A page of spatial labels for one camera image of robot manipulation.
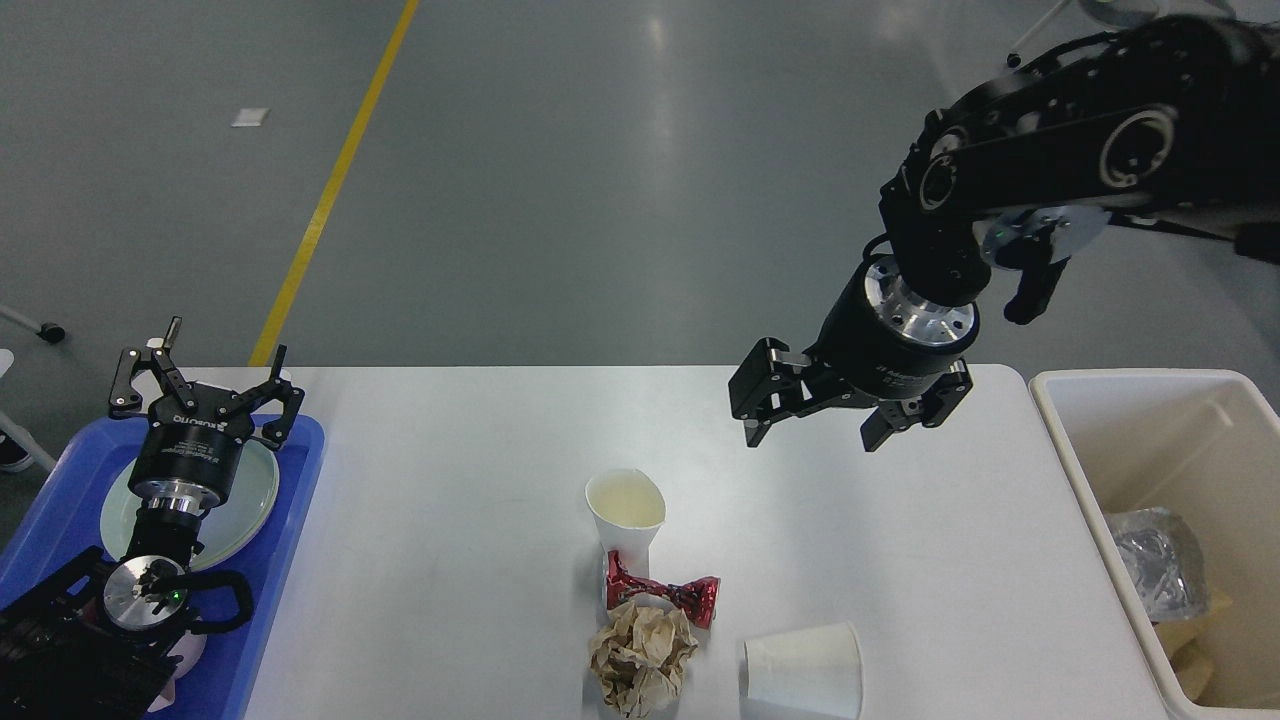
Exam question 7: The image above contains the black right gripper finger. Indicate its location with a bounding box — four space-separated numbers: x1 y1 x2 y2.
728 337 870 448
860 357 973 452

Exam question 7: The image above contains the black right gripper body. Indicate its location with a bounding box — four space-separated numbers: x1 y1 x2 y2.
805 255 980 402

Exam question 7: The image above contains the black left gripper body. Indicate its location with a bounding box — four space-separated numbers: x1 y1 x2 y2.
131 410 256 516

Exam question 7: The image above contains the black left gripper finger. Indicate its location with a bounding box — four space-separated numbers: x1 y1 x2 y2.
109 318 198 421
215 346 306 454

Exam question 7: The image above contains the mint green plate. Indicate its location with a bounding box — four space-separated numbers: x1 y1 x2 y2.
99 441 280 571

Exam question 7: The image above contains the pink mug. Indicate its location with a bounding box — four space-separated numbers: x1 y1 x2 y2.
147 632 207 714

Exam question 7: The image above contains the white paper cup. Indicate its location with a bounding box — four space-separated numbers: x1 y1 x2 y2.
744 621 864 719
584 468 667 575

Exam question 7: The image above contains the red foil candy wrapper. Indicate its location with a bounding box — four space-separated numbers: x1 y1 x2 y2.
602 550 721 630

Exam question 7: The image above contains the aluminium foil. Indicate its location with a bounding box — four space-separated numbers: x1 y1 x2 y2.
1103 506 1212 624

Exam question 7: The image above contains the brown paper ball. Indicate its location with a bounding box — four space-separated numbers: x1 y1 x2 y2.
588 600 700 719

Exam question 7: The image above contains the brown paper bag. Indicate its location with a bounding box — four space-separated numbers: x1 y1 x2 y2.
1151 588 1234 702

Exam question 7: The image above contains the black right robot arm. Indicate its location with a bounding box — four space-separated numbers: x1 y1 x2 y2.
728 14 1279 451

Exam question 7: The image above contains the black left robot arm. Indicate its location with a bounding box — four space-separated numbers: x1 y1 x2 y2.
3 316 305 719

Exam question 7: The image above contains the chair leg with caster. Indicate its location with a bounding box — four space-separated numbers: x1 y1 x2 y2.
0 304 67 345

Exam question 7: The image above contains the blue plastic tray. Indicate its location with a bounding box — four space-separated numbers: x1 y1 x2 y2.
1 415 325 719

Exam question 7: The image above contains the white plastic bin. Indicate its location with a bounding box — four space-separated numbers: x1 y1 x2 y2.
1029 368 1279 719

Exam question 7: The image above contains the white floor marker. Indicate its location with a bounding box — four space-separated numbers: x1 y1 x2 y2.
230 108 270 128

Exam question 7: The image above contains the white office chair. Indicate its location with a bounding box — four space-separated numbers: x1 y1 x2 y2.
1006 1 1239 69

